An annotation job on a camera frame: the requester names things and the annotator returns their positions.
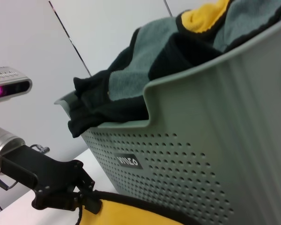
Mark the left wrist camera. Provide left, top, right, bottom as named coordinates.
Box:
left=0, top=66, right=33, bottom=106

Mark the green perforated plastic storage box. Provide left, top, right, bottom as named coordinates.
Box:
left=53, top=10, right=281, bottom=225

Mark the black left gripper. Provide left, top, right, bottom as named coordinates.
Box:
left=0, top=145, right=102, bottom=215

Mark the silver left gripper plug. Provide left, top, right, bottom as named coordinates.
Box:
left=30, top=144, right=50, bottom=154

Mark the yellow grey towel black trim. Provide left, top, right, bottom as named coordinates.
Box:
left=175, top=0, right=281, bottom=53
left=76, top=190, right=202, bottom=225

